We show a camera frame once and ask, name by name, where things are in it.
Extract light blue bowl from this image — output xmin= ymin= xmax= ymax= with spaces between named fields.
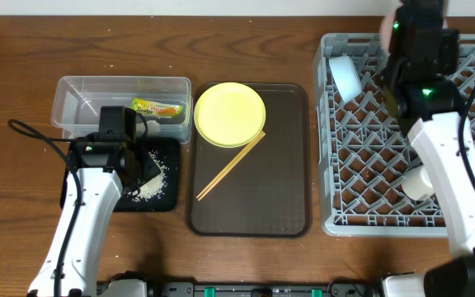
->
xmin=329 ymin=55 xmax=362 ymax=103

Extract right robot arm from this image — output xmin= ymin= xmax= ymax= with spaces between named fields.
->
xmin=380 ymin=1 xmax=475 ymax=296

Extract yellow plate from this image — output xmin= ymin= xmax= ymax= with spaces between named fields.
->
xmin=194 ymin=82 xmax=266 ymax=148

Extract clear plastic bin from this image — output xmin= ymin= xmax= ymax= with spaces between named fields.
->
xmin=51 ymin=76 xmax=192 ymax=144

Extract white green cup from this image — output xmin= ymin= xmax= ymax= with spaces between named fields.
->
xmin=402 ymin=165 xmax=435 ymax=200

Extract grey plastic dishwasher rack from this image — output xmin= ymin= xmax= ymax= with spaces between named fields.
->
xmin=313 ymin=33 xmax=475 ymax=238

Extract pink bowl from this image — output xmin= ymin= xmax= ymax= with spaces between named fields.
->
xmin=379 ymin=10 xmax=396 ymax=55

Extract dark brown serving tray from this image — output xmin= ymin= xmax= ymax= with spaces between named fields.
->
xmin=186 ymin=83 xmax=312 ymax=238

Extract white rice pile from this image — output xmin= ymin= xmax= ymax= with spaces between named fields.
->
xmin=132 ymin=151 xmax=168 ymax=202

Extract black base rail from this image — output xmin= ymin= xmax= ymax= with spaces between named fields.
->
xmin=96 ymin=270 xmax=387 ymax=297

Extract black tray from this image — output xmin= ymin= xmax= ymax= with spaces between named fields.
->
xmin=59 ymin=136 xmax=181 ymax=214

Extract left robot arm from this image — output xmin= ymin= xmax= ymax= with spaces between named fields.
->
xmin=27 ymin=106 xmax=161 ymax=296

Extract green orange snack wrapper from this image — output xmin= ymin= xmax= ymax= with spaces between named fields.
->
xmin=130 ymin=97 xmax=184 ymax=119

